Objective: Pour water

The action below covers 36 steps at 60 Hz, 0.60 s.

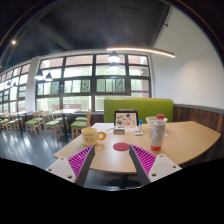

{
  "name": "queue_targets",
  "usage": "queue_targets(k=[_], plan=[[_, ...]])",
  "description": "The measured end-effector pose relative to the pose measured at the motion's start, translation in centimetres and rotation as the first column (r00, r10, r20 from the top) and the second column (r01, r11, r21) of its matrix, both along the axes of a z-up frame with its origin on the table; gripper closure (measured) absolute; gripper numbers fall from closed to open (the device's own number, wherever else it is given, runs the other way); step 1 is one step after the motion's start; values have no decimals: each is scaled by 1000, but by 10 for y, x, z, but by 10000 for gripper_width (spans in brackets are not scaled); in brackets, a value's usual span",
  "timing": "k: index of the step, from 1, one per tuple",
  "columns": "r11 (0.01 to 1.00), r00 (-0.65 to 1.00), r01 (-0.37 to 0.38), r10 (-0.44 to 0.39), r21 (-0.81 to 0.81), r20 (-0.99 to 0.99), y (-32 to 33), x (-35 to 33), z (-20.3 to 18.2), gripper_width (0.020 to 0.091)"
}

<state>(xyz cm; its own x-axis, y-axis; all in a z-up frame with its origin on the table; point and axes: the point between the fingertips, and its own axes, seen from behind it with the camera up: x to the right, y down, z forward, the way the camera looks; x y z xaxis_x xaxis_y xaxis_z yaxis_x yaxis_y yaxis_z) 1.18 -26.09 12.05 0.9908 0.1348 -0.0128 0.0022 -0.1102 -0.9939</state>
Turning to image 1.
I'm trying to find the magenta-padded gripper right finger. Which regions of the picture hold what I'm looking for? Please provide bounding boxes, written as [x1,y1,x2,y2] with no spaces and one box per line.
[128,144,183,187]

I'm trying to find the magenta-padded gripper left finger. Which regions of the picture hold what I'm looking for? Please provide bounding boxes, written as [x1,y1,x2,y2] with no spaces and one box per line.
[45,144,96,187]

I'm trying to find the red-capped clear drink bottle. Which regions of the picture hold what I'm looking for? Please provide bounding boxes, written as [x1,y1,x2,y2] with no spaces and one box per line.
[150,113,167,152]

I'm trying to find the flat round red coaster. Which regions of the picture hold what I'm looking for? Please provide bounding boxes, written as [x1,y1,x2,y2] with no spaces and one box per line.
[112,142,131,152]

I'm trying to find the small dark box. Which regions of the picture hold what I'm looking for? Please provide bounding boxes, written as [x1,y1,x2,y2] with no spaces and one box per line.
[113,127,126,135]

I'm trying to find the white paper sheets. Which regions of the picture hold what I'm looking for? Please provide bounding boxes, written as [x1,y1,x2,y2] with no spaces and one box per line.
[90,122,116,133]

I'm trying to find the black-framed picture tablet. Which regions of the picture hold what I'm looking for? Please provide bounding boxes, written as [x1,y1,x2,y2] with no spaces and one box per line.
[113,109,140,129]

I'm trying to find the wooden chairs with green seats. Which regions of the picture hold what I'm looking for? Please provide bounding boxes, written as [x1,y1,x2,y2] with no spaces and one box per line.
[0,109,93,140]

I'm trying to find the wooden dining table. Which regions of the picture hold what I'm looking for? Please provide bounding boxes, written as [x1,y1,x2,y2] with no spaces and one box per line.
[49,108,81,141]

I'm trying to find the green upholstered bench sofa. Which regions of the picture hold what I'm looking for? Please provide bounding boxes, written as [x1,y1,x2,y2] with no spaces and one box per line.
[103,97,175,124]

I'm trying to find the dark pendant ceiling lamps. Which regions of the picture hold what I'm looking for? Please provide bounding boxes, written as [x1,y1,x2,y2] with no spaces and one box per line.
[34,50,121,83]

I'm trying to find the long curved linear light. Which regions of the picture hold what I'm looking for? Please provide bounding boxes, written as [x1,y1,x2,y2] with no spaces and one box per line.
[105,46,176,59]

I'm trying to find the cream mug with yellow handle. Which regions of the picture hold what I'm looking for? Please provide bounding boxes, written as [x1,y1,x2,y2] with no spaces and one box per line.
[80,127,107,146]

